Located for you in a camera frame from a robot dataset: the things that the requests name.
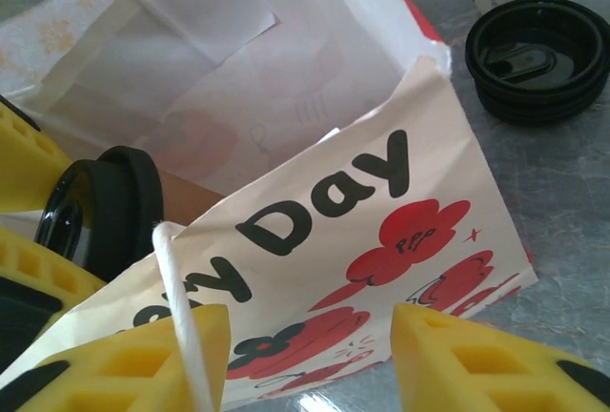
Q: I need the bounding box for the red and white paper bag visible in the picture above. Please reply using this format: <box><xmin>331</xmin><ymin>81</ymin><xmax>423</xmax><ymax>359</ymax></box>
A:
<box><xmin>0</xmin><ymin>0</ymin><xmax>540</xmax><ymax>407</ymax></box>

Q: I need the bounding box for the paper takeout coffee cup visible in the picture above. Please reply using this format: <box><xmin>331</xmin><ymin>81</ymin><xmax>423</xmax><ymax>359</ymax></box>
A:
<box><xmin>159</xmin><ymin>175</ymin><xmax>228</xmax><ymax>230</ymax></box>

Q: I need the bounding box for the black plastic cup lid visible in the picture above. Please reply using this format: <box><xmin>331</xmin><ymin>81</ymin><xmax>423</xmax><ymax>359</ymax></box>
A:
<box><xmin>476</xmin><ymin>92</ymin><xmax>604</xmax><ymax>126</ymax></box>
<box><xmin>464</xmin><ymin>0</ymin><xmax>610</xmax><ymax>98</ymax></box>
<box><xmin>31</xmin><ymin>144</ymin><xmax>167</xmax><ymax>285</ymax></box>
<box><xmin>469</xmin><ymin>72</ymin><xmax>610</xmax><ymax>111</ymax></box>

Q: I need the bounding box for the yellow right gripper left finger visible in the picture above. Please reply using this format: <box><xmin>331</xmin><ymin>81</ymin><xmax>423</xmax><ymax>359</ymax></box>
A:
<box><xmin>0</xmin><ymin>303</ymin><xmax>234</xmax><ymax>412</ymax></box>

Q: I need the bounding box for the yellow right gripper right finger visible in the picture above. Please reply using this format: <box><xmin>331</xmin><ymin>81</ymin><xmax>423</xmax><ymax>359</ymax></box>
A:
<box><xmin>389</xmin><ymin>300</ymin><xmax>610</xmax><ymax>412</ymax></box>

